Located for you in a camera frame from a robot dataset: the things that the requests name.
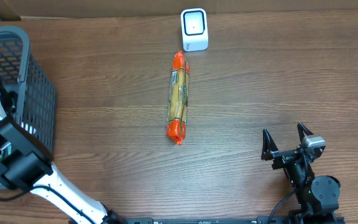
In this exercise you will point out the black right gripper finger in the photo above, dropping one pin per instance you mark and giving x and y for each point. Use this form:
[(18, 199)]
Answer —
[(269, 147), (303, 132)]

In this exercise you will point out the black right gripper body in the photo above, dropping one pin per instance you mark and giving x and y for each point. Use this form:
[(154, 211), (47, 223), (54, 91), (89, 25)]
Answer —
[(289, 153)]

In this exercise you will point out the orange spaghetti packet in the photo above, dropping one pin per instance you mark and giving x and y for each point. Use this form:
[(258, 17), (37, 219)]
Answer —
[(178, 99)]

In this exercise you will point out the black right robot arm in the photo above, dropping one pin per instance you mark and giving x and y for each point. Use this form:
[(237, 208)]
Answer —
[(317, 196)]

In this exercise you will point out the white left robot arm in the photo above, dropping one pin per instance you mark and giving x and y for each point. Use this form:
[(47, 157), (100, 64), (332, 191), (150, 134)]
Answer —
[(58, 190)]

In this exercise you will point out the white barcode scanner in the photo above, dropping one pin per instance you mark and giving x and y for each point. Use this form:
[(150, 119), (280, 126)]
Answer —
[(194, 29)]

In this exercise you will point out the dark grey plastic basket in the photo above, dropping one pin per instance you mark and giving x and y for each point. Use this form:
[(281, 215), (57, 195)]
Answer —
[(27, 115)]

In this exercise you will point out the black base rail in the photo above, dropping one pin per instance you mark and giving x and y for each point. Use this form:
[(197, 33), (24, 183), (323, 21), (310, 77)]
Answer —
[(258, 220)]

